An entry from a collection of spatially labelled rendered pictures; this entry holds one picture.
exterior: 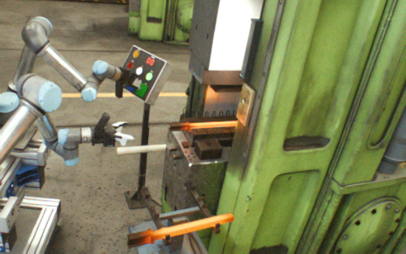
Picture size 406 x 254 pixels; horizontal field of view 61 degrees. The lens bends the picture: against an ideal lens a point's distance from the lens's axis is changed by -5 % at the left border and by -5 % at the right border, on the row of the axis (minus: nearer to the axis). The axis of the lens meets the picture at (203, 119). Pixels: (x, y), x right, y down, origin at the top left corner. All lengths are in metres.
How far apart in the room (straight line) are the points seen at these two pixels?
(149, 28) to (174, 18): 0.49
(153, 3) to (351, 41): 5.27
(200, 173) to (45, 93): 0.83
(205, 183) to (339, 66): 0.87
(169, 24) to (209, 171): 5.00
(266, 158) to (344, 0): 0.72
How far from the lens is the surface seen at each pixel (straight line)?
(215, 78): 1.75
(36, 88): 1.56
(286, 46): 1.39
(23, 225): 2.48
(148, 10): 6.63
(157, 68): 2.22
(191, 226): 1.42
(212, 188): 1.93
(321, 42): 1.53
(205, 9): 1.71
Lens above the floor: 1.93
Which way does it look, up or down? 28 degrees down
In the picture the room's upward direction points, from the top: 10 degrees clockwise
